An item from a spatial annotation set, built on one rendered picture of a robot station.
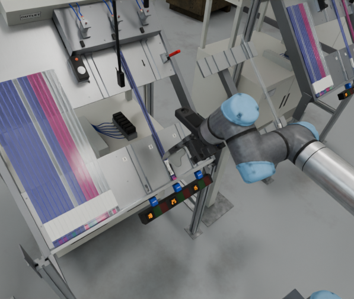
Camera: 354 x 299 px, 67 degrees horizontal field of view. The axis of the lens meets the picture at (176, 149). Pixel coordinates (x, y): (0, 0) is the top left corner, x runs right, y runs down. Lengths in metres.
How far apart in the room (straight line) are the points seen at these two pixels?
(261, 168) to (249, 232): 1.25
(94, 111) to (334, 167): 1.18
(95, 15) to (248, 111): 0.62
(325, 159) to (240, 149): 0.17
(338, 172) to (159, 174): 0.61
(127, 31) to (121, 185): 0.53
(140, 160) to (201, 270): 0.88
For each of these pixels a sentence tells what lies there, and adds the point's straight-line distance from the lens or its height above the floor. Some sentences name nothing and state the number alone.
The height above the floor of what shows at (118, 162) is 0.82.
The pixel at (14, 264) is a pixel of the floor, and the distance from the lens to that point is 1.81.
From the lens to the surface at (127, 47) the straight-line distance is 1.06.
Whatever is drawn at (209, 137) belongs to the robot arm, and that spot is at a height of 1.09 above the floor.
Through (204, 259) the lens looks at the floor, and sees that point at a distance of 1.68.
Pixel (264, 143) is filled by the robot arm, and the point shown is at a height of 1.14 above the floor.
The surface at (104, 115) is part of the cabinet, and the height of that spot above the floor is 0.62.
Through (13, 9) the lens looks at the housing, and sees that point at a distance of 0.95.
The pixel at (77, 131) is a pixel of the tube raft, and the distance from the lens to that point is 0.92.
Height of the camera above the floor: 1.54
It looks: 46 degrees down
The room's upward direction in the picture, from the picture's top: 6 degrees clockwise
